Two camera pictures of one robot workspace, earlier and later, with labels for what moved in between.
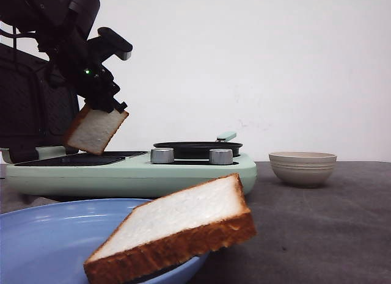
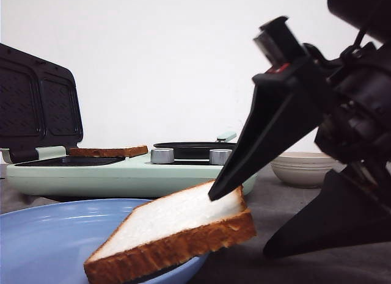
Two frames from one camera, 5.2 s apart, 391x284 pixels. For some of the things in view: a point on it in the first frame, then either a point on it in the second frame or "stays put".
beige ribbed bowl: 302,169 stays put
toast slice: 171,228 stays put
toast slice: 93,131 to 126,151
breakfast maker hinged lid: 33,113 stays put
